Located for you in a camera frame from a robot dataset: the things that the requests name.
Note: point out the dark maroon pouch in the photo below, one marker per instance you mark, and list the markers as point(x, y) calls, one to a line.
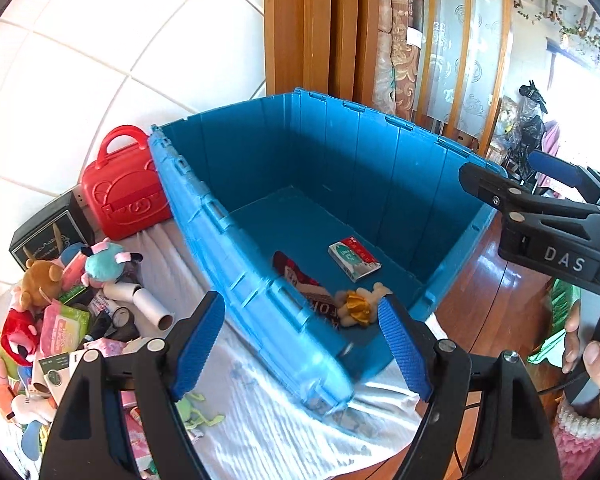
point(320, 299)

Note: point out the red plush toy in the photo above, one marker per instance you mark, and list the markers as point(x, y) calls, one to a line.
point(20, 337)

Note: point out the pink wet wipes pack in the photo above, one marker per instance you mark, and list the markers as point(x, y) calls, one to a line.
point(63, 328)

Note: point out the white bed sheet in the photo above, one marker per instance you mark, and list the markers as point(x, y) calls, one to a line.
point(265, 433)

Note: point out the white cardboard tube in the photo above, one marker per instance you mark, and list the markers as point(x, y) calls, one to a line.
point(141, 298)

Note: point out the yellow white plush toy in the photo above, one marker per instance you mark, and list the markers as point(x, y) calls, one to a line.
point(359, 307)

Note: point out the wooden glass partition screen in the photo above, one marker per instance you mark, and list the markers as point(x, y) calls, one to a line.
point(463, 49)

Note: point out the green red small packet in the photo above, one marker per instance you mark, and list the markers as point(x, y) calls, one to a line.
point(353, 258)

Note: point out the teal plush toy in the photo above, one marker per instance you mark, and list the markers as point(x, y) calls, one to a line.
point(105, 262)

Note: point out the blue plastic storage crate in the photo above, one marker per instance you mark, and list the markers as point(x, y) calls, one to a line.
point(294, 174)

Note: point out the rolled patterned carpet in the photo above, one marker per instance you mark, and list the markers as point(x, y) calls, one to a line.
point(397, 59)

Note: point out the black gift box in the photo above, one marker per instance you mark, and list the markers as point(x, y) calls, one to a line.
point(47, 233)

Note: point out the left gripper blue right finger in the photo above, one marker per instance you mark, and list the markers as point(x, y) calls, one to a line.
point(411, 343)

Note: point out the brown plush bear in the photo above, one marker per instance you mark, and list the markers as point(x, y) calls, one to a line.
point(41, 283)

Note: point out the light green plush frog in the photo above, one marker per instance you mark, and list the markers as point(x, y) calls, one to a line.
point(191, 416)

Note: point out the green plastic bag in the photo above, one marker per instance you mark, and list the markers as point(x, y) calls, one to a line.
point(560, 298)

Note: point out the person right hand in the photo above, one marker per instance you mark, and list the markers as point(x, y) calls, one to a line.
point(590, 358)

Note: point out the red toy suitcase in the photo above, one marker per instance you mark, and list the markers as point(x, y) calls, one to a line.
point(122, 187)

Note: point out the wooden door frame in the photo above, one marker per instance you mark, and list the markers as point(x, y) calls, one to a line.
point(328, 46)

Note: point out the white green medicine box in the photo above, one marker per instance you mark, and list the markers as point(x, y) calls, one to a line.
point(52, 375)

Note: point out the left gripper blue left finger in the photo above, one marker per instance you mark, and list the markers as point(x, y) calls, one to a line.
point(190, 343)

